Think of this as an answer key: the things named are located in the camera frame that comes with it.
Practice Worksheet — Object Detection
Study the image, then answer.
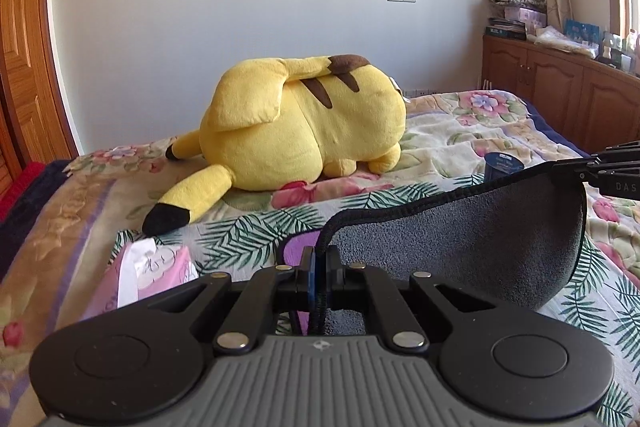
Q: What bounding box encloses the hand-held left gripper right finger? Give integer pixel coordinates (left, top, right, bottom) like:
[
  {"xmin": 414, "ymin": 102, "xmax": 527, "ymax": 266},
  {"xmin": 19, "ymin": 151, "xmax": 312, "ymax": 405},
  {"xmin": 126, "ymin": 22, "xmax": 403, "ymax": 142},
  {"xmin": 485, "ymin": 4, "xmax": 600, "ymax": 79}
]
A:
[{"xmin": 325, "ymin": 251, "xmax": 499, "ymax": 354}]

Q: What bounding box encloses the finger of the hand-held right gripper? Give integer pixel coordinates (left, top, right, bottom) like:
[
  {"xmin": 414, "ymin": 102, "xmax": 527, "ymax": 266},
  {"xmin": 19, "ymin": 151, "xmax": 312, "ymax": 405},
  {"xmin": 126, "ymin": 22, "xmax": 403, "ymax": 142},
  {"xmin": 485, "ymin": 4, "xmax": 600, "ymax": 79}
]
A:
[
  {"xmin": 551, "ymin": 159, "xmax": 619, "ymax": 184},
  {"xmin": 587, "ymin": 141, "xmax": 640, "ymax": 164}
]

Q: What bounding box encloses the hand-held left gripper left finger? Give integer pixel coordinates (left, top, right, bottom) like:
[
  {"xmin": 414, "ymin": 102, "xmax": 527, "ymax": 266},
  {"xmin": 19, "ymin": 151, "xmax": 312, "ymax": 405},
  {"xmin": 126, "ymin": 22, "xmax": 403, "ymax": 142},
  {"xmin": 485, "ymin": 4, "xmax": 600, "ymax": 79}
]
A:
[{"xmin": 144, "ymin": 248, "xmax": 318, "ymax": 354}]

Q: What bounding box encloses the grey eye mask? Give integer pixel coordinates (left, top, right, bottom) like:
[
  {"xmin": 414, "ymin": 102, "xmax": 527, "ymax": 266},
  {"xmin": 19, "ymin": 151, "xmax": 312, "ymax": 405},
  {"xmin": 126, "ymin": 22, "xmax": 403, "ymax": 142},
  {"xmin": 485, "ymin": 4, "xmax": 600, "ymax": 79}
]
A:
[{"xmin": 276, "ymin": 159, "xmax": 589, "ymax": 339}]

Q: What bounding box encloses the dark blue round can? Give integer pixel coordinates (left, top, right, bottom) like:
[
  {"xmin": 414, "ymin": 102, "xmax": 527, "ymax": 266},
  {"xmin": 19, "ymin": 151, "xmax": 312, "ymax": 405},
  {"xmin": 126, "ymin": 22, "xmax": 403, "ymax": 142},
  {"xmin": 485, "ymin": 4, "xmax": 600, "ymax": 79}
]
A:
[{"xmin": 483, "ymin": 151, "xmax": 524, "ymax": 183}]

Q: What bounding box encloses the wooden cabinet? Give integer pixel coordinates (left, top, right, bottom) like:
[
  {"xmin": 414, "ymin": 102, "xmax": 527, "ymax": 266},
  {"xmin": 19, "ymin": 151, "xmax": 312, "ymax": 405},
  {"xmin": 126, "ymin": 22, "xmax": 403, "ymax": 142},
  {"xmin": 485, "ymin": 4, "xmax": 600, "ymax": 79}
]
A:
[{"xmin": 481, "ymin": 33, "xmax": 640, "ymax": 154}]

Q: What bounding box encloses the group of small bottles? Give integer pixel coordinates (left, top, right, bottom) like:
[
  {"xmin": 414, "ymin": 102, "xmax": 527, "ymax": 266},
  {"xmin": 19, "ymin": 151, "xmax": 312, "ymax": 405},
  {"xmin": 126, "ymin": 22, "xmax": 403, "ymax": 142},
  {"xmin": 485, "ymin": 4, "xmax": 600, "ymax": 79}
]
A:
[{"xmin": 601, "ymin": 28, "xmax": 640, "ymax": 75}]

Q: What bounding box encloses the white plastic bag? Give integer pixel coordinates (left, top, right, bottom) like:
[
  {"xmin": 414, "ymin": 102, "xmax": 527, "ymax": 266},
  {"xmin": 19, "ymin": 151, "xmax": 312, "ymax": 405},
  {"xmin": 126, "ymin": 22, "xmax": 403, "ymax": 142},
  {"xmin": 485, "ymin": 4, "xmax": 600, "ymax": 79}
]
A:
[{"xmin": 533, "ymin": 25, "xmax": 599, "ymax": 59}]

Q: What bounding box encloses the blue printed box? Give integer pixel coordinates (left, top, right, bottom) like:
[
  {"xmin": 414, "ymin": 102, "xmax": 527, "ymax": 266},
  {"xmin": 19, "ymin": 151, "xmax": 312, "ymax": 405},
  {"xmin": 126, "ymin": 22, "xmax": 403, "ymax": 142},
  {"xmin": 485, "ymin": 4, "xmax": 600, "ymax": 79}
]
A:
[{"xmin": 563, "ymin": 18, "xmax": 602, "ymax": 44}]

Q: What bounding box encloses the floral bed blanket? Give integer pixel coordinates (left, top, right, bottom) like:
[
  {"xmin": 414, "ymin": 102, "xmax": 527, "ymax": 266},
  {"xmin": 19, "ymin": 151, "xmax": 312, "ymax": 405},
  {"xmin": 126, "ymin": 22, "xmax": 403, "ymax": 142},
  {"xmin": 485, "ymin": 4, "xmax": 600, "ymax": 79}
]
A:
[{"xmin": 0, "ymin": 89, "xmax": 640, "ymax": 427}]

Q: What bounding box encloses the yellow plush toy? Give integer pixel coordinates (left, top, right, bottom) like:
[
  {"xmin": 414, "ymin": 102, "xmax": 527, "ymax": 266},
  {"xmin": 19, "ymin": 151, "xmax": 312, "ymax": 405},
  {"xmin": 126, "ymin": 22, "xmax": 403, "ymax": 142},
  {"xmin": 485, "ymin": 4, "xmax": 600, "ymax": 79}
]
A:
[{"xmin": 142, "ymin": 53, "xmax": 407, "ymax": 237}]

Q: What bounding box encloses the dark flat box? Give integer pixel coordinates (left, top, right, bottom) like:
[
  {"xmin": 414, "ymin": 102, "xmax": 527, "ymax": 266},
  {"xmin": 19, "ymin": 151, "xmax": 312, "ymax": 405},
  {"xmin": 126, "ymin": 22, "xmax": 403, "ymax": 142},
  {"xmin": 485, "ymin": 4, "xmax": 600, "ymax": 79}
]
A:
[{"xmin": 483, "ymin": 25, "xmax": 528, "ymax": 41}]

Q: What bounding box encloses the pink tissue pack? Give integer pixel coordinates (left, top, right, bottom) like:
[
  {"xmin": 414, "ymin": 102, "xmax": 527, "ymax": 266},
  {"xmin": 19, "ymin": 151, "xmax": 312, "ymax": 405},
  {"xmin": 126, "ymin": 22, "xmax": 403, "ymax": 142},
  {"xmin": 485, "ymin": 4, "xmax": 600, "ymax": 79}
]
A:
[{"xmin": 91, "ymin": 240, "xmax": 202, "ymax": 314}]

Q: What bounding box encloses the pile of boxes and cloths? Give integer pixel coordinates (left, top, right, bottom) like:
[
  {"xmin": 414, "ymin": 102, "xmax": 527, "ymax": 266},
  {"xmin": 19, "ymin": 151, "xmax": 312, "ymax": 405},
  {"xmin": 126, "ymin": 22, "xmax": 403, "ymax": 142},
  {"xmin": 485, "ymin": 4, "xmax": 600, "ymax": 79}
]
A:
[{"xmin": 485, "ymin": 0, "xmax": 549, "ymax": 30}]

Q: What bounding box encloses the dark navy and red cloth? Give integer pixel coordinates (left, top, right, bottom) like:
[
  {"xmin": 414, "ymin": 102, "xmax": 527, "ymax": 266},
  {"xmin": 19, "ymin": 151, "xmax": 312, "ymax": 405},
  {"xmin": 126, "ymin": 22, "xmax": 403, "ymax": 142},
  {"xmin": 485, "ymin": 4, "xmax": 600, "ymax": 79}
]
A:
[{"xmin": 0, "ymin": 158, "xmax": 72, "ymax": 280}]

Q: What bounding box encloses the wooden wardrobe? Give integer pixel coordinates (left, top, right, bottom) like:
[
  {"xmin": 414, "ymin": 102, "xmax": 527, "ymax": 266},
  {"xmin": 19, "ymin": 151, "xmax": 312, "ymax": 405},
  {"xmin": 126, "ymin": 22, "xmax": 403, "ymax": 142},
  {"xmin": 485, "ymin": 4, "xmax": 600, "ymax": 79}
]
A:
[{"xmin": 0, "ymin": 0, "xmax": 80, "ymax": 202}]

